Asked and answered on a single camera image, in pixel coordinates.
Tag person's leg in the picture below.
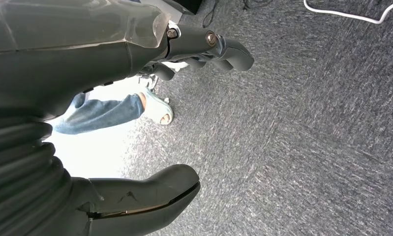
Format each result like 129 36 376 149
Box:
53 92 146 135

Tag person's foot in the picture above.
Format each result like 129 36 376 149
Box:
137 61 190 91
139 88 174 126

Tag black floor cable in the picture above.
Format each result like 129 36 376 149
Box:
201 0 220 29

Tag white floor cable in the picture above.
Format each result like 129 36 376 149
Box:
303 0 393 25

